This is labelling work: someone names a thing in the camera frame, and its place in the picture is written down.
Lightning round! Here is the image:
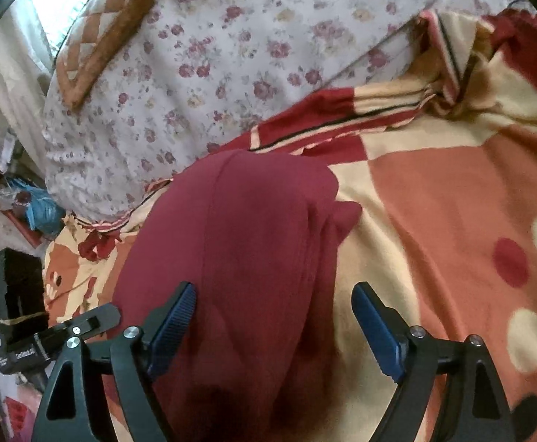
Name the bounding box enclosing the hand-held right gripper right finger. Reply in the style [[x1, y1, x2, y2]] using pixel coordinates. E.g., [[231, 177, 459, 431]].
[[351, 281, 517, 442]]

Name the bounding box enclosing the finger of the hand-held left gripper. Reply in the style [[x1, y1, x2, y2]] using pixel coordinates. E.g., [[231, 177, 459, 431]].
[[43, 304, 122, 347]]

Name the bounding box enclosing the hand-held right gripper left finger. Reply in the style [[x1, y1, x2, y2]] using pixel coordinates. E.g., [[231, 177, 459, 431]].
[[31, 281, 198, 442]]

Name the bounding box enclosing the maroon small garment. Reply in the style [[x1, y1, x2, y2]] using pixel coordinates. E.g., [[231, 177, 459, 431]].
[[107, 148, 363, 442]]

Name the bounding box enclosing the blue plastic bag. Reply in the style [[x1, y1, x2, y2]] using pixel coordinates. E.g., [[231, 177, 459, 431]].
[[13, 184, 67, 235]]

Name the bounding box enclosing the red cream checkered printed blanket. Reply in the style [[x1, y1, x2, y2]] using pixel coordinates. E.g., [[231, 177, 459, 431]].
[[43, 9, 537, 442]]

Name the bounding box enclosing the white curtain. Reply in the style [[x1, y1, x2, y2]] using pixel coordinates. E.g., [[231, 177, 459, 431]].
[[0, 14, 55, 166]]

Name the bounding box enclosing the brown patterned pillow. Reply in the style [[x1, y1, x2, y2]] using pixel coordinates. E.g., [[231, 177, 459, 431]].
[[54, 0, 164, 110]]

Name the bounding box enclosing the white floral quilt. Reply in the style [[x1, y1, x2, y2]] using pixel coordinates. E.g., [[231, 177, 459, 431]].
[[43, 0, 527, 222]]

